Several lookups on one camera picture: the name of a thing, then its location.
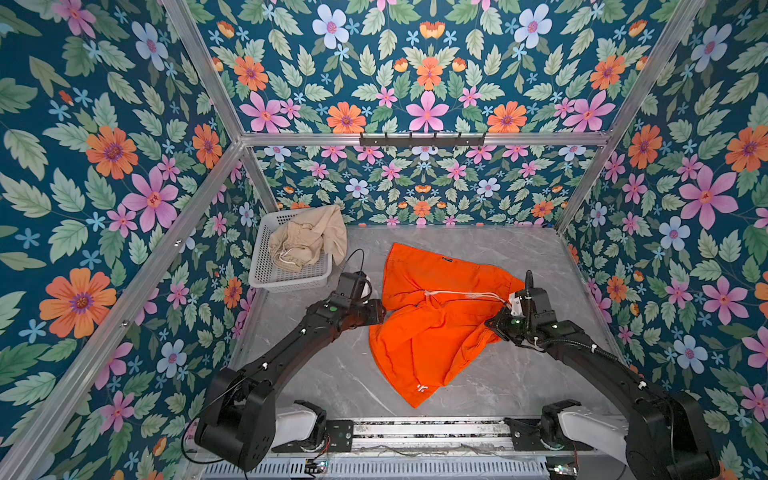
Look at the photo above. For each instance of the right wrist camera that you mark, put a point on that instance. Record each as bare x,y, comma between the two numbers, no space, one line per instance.
514,304

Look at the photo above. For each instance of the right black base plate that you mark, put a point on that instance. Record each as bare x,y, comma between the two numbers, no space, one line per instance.
527,435

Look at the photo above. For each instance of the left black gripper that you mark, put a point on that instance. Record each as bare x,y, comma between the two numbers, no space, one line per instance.
377,311

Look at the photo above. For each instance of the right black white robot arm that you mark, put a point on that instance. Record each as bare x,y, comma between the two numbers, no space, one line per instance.
657,435

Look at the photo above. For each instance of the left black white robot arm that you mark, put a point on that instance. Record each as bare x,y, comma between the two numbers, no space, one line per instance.
240,421

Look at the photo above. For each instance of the black hook rail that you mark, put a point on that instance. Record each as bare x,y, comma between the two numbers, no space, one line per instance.
408,140

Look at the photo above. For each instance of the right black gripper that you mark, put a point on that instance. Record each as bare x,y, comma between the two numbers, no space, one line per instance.
497,324

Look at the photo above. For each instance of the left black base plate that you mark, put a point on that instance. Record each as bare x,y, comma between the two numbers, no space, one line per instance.
332,436

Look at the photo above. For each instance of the white ventilated cable duct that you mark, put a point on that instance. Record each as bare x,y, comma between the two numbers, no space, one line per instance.
387,468

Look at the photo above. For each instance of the orange shorts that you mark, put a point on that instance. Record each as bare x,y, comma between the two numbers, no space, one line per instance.
438,307

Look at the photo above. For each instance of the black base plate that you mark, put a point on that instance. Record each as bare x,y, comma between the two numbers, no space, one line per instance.
332,436
527,435

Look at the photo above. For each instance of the beige shorts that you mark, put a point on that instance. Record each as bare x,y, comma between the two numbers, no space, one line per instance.
302,240

